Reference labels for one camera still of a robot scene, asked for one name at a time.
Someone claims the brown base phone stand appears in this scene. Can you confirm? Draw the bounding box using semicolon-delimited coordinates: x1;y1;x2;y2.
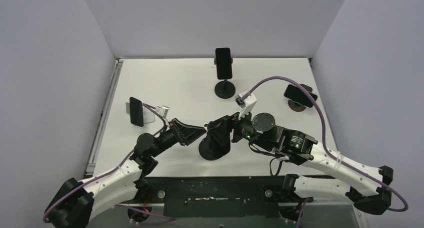
287;99;307;112

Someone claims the aluminium rail left edge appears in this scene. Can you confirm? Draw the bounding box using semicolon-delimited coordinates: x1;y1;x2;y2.
84;58;124;178

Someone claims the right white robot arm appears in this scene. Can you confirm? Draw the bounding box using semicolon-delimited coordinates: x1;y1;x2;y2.
198;113;394;215

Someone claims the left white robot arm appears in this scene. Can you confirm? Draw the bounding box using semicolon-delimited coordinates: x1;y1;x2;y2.
42;118;207;228

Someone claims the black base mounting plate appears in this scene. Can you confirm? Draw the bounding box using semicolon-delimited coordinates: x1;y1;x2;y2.
124;176;303;218

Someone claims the black phone stand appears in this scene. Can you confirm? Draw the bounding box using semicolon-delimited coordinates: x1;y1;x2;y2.
214;79;236;99
198;135;231;161

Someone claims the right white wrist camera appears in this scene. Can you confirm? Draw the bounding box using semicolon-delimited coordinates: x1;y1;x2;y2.
235;90;257;120

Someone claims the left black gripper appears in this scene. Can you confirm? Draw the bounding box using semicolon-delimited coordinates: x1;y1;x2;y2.
149;118;207;158

